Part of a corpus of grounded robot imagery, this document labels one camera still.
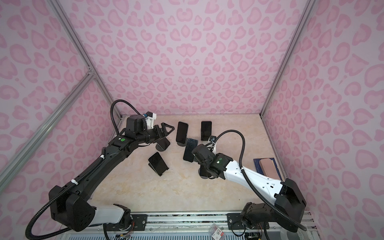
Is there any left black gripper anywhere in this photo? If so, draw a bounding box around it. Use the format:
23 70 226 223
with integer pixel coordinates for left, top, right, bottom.
136 122 175 145

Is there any silver phone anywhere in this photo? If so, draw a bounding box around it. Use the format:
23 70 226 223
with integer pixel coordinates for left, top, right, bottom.
148 152 166 167

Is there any black folding stand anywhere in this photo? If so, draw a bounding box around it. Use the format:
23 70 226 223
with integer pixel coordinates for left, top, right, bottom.
148 163 169 177

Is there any blue phone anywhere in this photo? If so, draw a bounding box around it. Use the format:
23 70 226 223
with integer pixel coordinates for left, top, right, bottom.
199 166 212 177

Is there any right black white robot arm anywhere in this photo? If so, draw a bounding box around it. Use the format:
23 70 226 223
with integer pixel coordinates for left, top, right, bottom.
192 144 307 233

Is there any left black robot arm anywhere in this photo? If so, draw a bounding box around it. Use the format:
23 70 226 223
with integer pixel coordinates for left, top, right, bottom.
49 115 175 232

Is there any back left phone on stand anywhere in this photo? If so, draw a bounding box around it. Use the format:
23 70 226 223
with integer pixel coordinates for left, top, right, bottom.
157 138 171 148

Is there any centre green phone on stand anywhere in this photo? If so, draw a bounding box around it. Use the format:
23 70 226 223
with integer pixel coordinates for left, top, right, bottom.
183 138 198 163

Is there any back middle green phone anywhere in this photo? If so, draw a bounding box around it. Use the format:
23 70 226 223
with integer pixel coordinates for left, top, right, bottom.
176 122 189 141

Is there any purple phone on folding stand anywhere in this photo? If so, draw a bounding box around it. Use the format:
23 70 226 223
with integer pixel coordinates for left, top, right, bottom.
201 121 212 141

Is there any pink phone case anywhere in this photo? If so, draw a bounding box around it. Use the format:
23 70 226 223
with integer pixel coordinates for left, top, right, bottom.
259 159 281 180

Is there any small red white packet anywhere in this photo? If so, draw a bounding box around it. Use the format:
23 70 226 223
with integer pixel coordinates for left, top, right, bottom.
209 224 226 240

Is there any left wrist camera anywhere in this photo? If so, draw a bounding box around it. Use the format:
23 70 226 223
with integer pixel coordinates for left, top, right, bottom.
143 112 157 129

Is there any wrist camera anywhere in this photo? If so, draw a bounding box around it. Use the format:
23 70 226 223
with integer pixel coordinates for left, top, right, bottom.
207 136 217 152
143 112 157 129

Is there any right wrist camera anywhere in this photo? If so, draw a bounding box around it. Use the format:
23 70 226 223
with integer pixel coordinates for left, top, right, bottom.
207 136 217 152

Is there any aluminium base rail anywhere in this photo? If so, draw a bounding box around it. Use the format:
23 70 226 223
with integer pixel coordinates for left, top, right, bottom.
56 209 322 240

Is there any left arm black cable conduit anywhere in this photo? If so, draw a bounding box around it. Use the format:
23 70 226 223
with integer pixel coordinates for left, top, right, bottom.
24 99 142 240

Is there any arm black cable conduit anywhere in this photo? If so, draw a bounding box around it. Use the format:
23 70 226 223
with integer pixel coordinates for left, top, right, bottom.
24 99 142 240
209 129 307 232

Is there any aluminium diagonal frame bar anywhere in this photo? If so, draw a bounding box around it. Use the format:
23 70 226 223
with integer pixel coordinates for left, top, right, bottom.
1 71 94 192

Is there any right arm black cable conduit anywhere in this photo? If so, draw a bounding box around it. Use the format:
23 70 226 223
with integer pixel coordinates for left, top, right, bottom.
209 129 307 232

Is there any left aluminium corner post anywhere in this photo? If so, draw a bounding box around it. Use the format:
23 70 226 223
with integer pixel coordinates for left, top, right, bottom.
47 1 114 105

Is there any aluminium corner post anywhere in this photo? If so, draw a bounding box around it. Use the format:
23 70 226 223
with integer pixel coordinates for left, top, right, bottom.
260 0 318 120
47 1 114 105

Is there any right aluminium corner post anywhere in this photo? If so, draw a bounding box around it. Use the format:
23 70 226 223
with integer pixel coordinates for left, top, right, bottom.
260 0 318 120

